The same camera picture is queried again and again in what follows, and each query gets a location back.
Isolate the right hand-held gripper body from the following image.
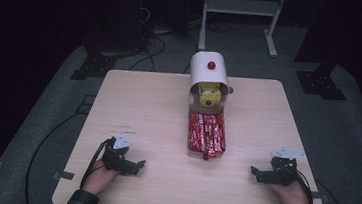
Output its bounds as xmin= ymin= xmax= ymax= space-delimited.
xmin=258 ymin=144 xmax=308 ymax=189

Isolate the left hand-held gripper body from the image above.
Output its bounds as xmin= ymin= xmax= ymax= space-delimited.
xmin=99 ymin=131 xmax=139 ymax=176

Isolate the person's right hand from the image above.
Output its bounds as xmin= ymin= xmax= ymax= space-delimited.
xmin=267 ymin=177 xmax=314 ymax=204

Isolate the person's left hand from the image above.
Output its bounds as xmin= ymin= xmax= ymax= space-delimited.
xmin=81 ymin=157 xmax=120 ymax=198

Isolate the grey tape strip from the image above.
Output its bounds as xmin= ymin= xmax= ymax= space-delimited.
xmin=53 ymin=169 xmax=76 ymax=182
xmin=309 ymin=191 xmax=331 ymax=203

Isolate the red snack packet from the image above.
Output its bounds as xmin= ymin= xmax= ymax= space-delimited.
xmin=185 ymin=108 xmax=230 ymax=163

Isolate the black stand base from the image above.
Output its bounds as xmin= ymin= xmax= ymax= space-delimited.
xmin=292 ymin=68 xmax=350 ymax=103
xmin=69 ymin=50 xmax=118 ymax=85

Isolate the white dispenser with red knob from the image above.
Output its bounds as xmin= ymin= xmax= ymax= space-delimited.
xmin=181 ymin=49 xmax=238 ymax=163

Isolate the white metal stand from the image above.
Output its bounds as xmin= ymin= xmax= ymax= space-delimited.
xmin=196 ymin=0 xmax=287 ymax=59

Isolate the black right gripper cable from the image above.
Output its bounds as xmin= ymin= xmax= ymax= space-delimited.
xmin=291 ymin=169 xmax=318 ymax=204

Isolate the bundle of black cables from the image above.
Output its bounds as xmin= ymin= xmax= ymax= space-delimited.
xmin=126 ymin=5 xmax=172 ymax=75

